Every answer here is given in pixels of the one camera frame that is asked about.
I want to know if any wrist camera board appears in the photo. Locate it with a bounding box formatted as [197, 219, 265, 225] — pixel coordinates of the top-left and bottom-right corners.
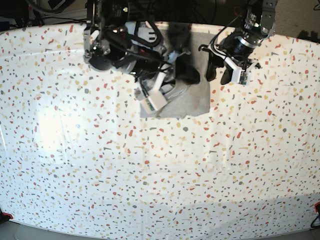
[140, 91, 168, 114]
[231, 69, 251, 86]

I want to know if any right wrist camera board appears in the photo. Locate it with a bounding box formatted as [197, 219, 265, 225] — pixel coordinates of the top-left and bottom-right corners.
[140, 91, 168, 114]

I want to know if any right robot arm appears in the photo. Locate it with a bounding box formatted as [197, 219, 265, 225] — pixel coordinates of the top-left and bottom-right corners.
[83, 0, 201, 89]

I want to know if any red corner clamp left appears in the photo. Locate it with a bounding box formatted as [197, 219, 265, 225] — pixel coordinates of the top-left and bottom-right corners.
[0, 212, 13, 222]

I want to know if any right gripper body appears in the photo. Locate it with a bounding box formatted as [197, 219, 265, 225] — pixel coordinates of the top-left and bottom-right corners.
[112, 47, 190, 81]

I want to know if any red corner clamp right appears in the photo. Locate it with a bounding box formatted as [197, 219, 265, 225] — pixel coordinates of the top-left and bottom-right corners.
[314, 202, 320, 215]

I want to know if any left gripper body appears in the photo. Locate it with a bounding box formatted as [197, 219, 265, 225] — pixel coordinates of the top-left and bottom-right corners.
[198, 32, 260, 70]

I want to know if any red corner clamp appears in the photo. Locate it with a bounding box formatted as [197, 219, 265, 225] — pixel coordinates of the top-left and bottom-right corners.
[0, 212, 13, 222]
[314, 202, 320, 215]

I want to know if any terrazzo pattern table cover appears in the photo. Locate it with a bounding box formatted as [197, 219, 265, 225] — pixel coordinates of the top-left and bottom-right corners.
[0, 24, 320, 240]

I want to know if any grey T-shirt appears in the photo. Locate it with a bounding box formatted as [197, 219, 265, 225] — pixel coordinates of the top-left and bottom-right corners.
[135, 22, 213, 119]

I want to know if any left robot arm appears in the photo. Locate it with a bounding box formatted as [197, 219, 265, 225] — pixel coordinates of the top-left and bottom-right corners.
[198, 0, 278, 86]

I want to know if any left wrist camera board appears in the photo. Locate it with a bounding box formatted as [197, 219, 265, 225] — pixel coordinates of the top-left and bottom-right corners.
[231, 69, 251, 86]

